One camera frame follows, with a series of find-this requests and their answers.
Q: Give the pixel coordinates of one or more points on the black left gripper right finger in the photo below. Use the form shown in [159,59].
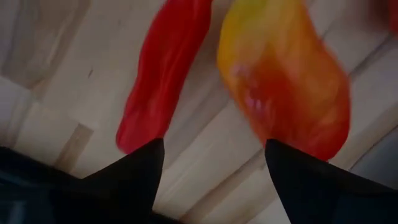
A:
[326,196]

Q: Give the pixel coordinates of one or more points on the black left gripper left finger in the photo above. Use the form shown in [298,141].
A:
[93,199]

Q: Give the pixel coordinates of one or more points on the red and yellow mango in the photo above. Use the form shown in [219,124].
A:
[286,87]

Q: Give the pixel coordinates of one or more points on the red chili pepper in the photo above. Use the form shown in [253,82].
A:
[164,71]

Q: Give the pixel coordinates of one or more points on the grey round placemat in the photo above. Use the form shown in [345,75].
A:
[379,158]

